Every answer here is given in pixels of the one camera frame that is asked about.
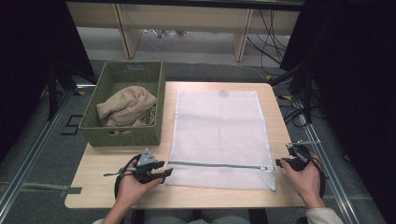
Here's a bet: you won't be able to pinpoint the hanging black cables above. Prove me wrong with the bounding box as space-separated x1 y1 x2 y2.
247 8 292 68

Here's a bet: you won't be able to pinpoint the black floor cables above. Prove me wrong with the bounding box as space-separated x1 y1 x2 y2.
277 96 325 129

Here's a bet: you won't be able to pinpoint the beige wooden desk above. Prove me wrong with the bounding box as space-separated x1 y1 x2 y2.
65 1 302 63

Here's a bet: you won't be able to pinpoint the hand-held gripper cable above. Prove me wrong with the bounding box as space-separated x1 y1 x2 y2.
104 155 142 200
306 152 329 199

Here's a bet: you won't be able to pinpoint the left hand-held gripper cable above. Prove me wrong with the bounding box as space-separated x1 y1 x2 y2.
104 155 142 200

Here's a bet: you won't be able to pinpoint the black metal stand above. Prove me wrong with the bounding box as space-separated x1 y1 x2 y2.
46 60 98 122
269 63 314 125

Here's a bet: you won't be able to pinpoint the metal floor rail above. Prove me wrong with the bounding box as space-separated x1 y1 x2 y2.
298 115 362 224
0 83 96 218

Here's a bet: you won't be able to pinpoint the person's left hand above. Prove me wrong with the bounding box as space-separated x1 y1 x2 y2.
116 173 163 207

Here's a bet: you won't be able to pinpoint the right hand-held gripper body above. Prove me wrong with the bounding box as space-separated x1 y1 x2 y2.
288 140 321 172

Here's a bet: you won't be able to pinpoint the beige garment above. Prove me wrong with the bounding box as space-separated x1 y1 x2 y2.
95 85 158 128

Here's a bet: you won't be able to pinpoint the person's right hand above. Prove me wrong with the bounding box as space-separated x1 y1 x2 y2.
280 151 327 209

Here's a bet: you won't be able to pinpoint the white mesh laundry bag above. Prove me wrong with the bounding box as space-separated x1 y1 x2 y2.
163 89 277 191

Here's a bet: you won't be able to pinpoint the black curtain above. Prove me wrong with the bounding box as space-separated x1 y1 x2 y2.
279 0 396 224
0 0 96 162

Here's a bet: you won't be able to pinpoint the clear plastic wrap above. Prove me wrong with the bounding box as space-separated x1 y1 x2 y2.
143 29 190 39

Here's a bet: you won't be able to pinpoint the person's legs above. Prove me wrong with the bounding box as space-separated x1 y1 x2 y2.
143 208 251 224

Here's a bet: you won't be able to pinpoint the right hand-held gripper cable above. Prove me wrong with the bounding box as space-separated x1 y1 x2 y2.
306 152 329 199

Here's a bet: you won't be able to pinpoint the green woven basket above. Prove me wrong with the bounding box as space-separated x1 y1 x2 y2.
78 61 166 147

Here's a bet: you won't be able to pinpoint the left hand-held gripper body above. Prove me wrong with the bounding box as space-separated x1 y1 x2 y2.
124 148 163 185

